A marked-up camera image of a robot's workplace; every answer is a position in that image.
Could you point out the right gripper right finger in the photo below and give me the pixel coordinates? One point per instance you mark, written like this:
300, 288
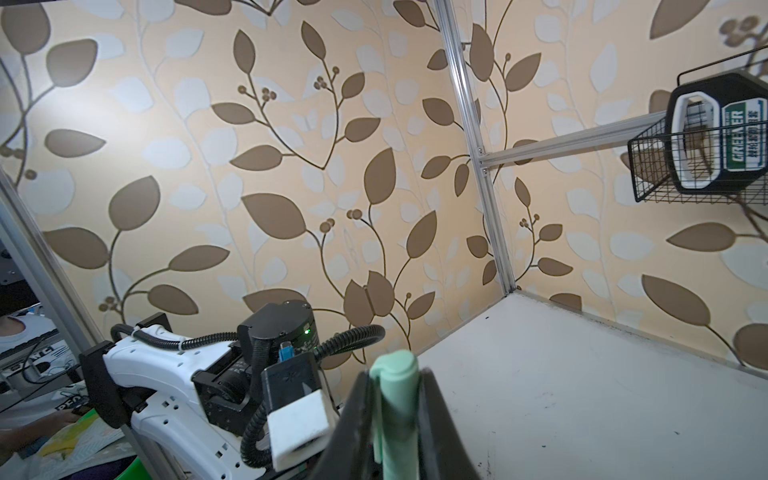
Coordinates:
441, 453

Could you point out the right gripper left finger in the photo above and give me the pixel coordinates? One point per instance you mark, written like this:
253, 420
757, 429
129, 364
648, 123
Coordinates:
349, 455

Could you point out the green pen cap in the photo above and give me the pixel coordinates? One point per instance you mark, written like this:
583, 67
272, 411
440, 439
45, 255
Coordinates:
395, 378

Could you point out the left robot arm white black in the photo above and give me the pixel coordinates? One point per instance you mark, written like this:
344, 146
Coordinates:
247, 404

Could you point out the black tool in basket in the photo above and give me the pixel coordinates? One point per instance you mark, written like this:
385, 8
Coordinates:
716, 133

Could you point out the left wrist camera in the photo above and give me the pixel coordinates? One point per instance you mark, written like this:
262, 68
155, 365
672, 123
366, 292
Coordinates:
300, 415

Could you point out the aluminium frame back bar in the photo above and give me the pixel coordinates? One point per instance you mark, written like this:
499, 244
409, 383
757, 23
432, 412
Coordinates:
611, 135

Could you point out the aluminium frame front left post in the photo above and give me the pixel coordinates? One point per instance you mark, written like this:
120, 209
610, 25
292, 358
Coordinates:
46, 277

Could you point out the black wire basket back wall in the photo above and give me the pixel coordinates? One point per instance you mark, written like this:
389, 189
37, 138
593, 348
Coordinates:
651, 177

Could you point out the aluminium frame corner post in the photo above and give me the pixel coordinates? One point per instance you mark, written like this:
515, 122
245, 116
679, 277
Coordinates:
469, 113

